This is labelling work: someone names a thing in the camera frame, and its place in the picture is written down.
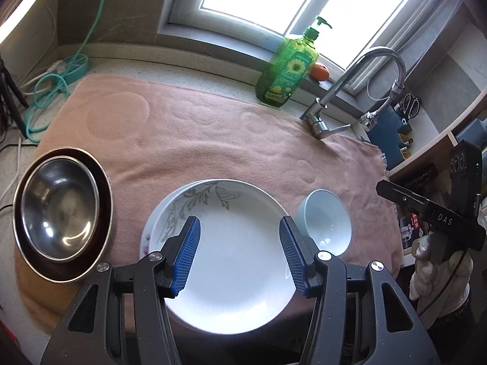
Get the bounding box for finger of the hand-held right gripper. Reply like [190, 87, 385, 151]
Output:
[376, 180, 434, 218]

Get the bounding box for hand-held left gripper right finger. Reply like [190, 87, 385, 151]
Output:
[279, 216, 438, 365]

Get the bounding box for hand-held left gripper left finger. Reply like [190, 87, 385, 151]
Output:
[40, 216, 201, 365]

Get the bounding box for white plate grey vine print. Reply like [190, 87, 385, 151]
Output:
[146, 179, 301, 336]

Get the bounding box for person's right hand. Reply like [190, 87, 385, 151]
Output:
[409, 232, 473, 321]

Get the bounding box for oval pink floral plate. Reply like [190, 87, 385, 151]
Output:
[140, 182, 198, 259]

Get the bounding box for light blue bowl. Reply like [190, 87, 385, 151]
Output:
[295, 189, 351, 257]

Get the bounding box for blue knife block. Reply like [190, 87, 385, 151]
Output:
[367, 103, 414, 157]

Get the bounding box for dark brown plate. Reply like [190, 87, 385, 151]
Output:
[12, 147, 114, 283]

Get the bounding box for scissors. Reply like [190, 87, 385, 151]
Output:
[398, 93, 421, 119]

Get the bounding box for chrome kitchen faucet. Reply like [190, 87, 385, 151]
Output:
[300, 46, 407, 140]

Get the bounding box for pink towel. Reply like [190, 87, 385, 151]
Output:
[15, 73, 404, 335]

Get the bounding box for stainless steel bowl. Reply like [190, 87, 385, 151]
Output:
[20, 158, 100, 264]

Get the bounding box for green dish soap bottle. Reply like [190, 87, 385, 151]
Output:
[255, 16, 332, 108]

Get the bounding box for teal power strip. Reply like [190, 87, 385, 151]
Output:
[47, 54, 90, 84]

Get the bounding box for black tripod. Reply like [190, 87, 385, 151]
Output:
[0, 59, 30, 130]

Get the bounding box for teal cable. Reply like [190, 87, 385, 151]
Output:
[25, 0, 115, 142]

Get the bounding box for white plug cable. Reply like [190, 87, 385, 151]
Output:
[19, 60, 65, 92]

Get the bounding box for ring light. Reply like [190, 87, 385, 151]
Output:
[0, 0, 58, 42]

